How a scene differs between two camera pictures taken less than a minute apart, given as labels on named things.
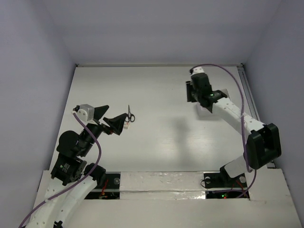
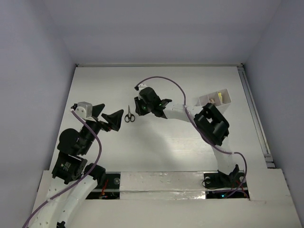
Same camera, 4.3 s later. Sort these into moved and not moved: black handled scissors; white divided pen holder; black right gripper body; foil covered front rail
Moved: white divided pen holder; black right gripper body
Not moved: foil covered front rail; black handled scissors
